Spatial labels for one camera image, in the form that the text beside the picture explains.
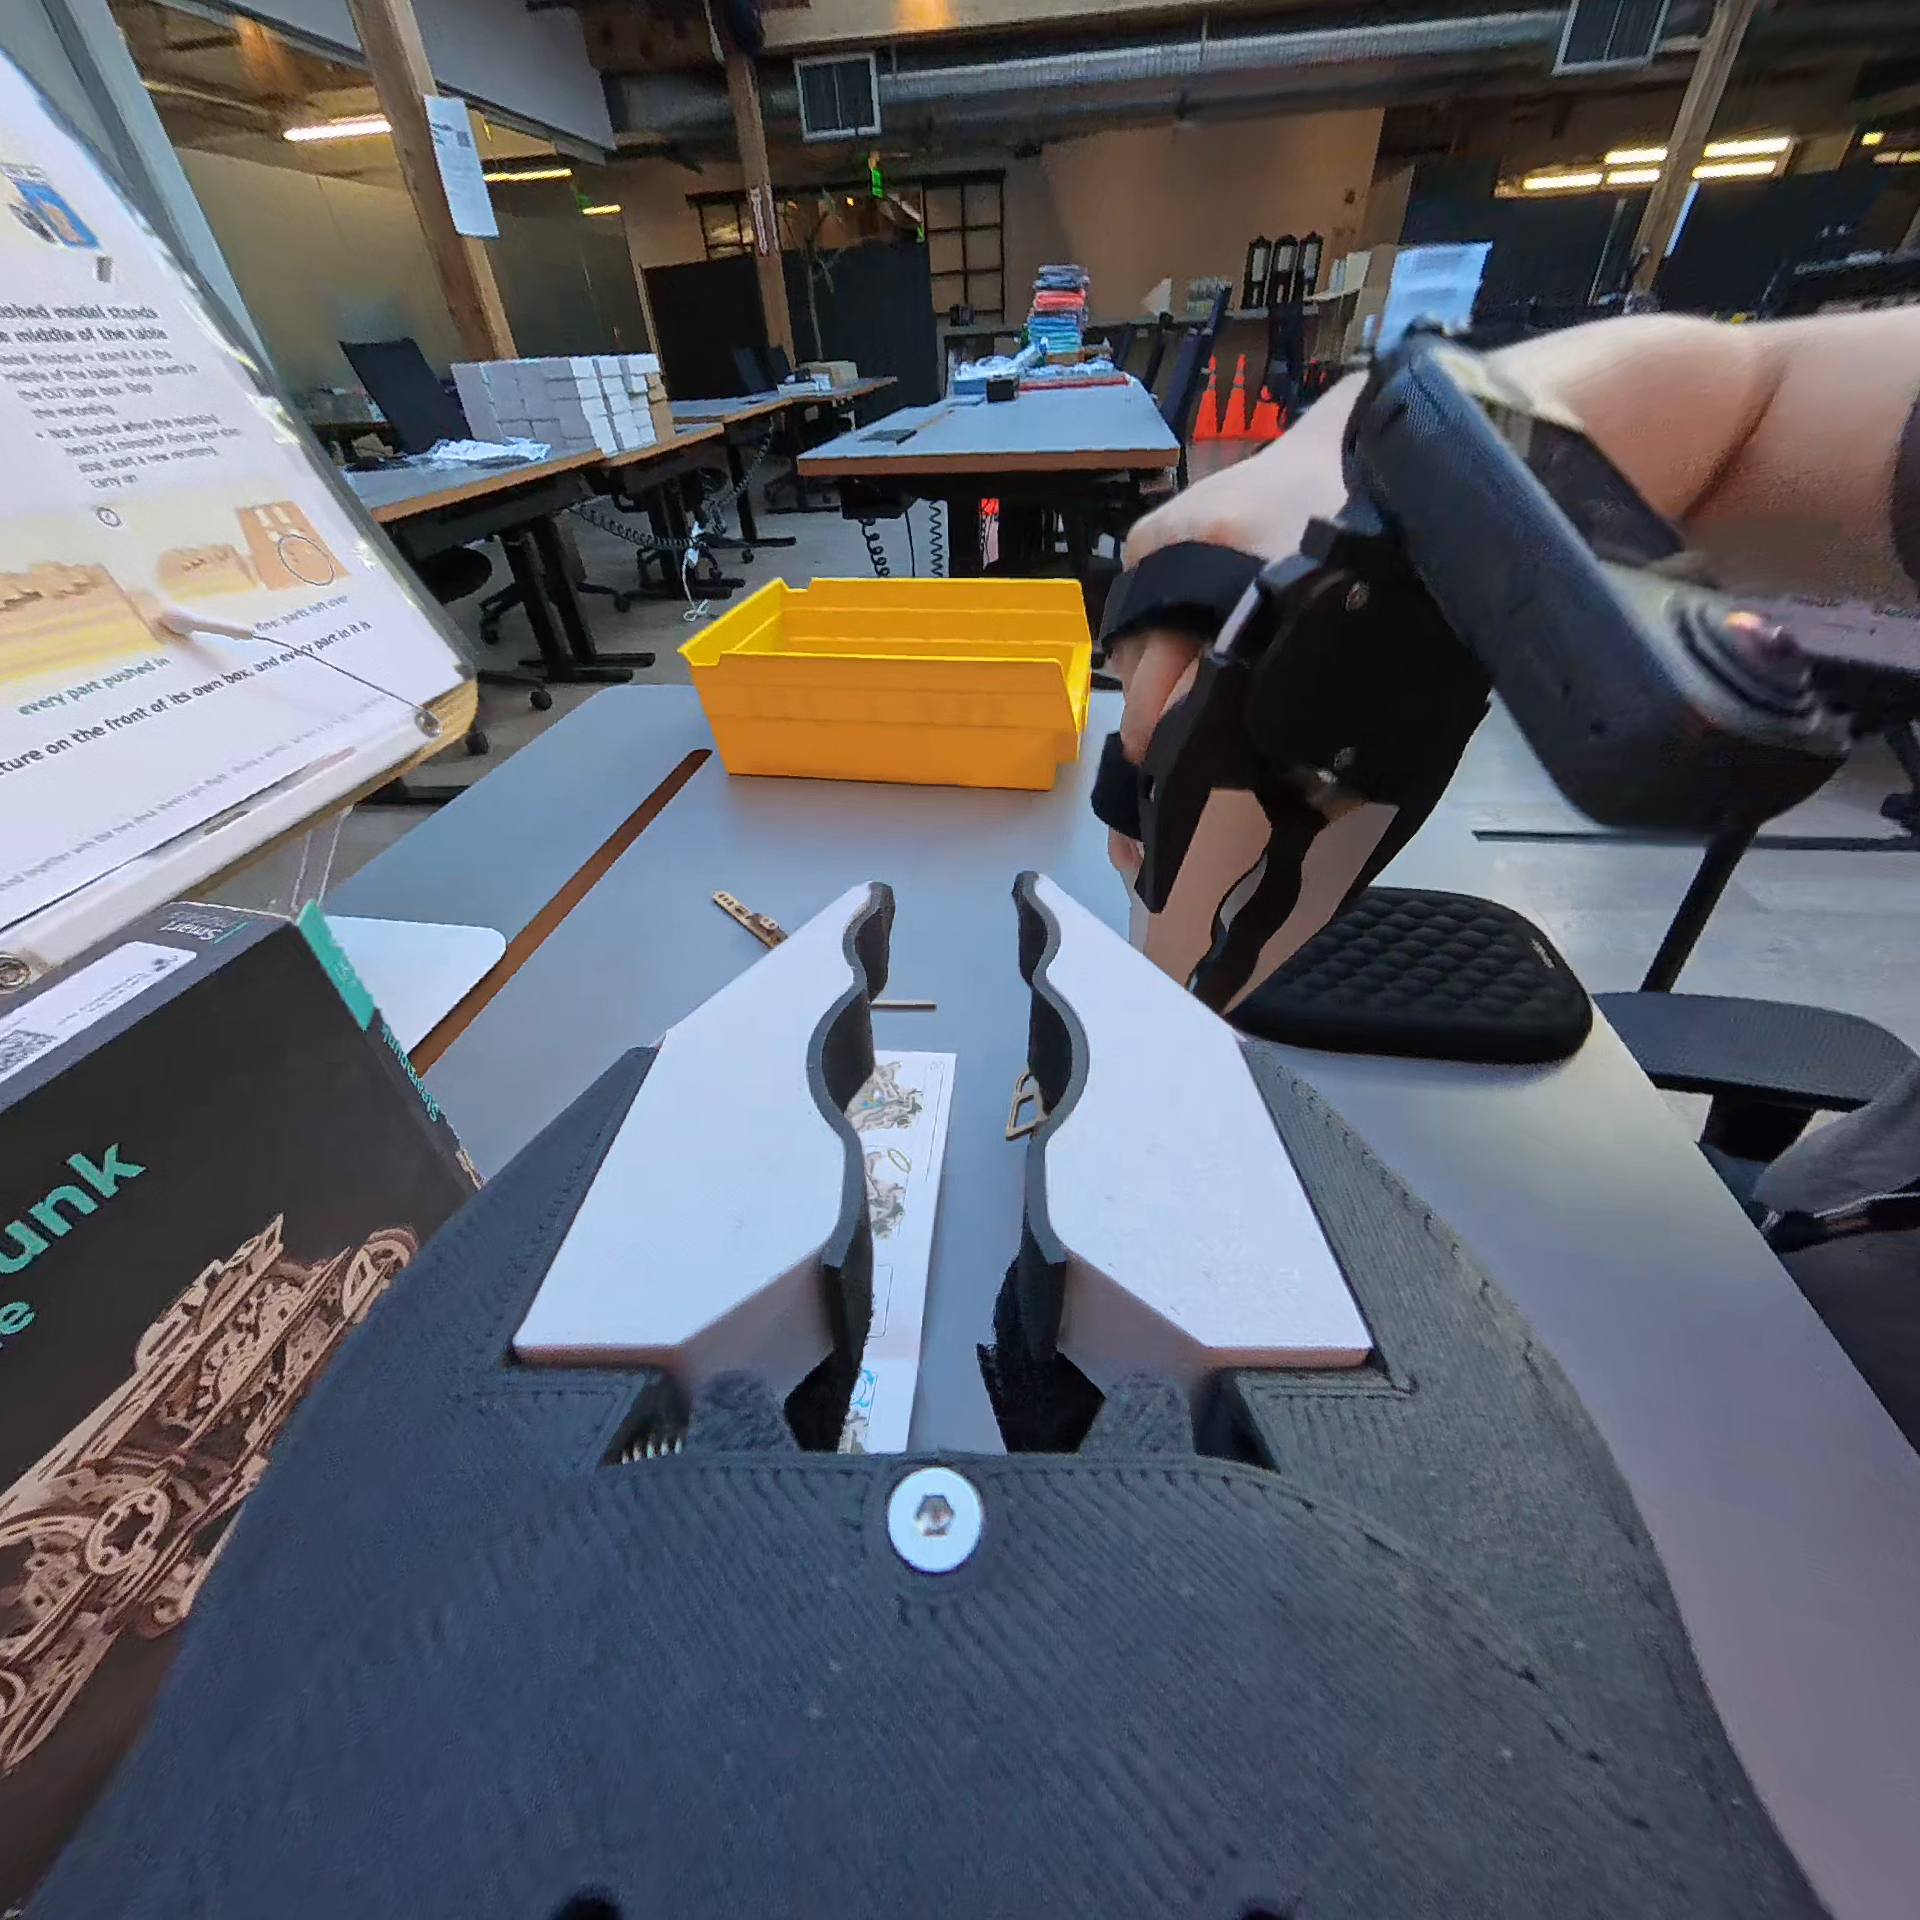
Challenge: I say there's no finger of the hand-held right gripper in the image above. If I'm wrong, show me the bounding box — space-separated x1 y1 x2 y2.
1218 798 1445 1022
1159 776 1285 1013

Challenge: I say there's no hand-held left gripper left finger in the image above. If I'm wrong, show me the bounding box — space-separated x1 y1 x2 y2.
514 881 899 1448

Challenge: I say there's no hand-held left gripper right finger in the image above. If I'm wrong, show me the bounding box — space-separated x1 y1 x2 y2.
989 870 1375 1448

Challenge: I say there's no person's right forearm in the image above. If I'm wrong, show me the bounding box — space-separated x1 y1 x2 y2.
1477 305 1920 600

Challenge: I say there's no black model kit box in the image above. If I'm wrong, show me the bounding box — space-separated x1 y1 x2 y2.
0 900 484 1907

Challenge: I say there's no person's right hand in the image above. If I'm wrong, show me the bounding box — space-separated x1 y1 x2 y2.
1107 377 1367 933

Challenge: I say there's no white assembly booklet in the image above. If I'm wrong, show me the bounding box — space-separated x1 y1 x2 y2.
837 1049 960 1454

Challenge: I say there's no yellow plastic bin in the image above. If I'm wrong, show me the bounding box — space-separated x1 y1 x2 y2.
679 574 1095 792

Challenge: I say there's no black office chair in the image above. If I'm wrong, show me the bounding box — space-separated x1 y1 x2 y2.
1593 823 1920 1164
338 335 505 608

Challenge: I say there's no grey top table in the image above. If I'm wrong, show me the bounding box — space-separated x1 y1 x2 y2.
797 382 1185 577

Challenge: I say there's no wood edged desk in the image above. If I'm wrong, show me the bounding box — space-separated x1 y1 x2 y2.
344 422 724 681
667 375 899 558

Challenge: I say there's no stack of white boxes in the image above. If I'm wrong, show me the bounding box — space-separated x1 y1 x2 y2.
450 353 673 455

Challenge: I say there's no instruction sheet stand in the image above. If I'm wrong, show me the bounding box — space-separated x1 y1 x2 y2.
0 45 508 1051

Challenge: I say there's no white paper notice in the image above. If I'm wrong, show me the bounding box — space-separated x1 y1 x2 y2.
424 93 500 240

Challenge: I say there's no wooden pillar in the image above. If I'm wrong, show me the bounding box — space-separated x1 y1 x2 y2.
347 0 519 361

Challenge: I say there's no wooden post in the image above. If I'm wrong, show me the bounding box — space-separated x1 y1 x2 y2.
1627 0 1759 295
719 0 797 361

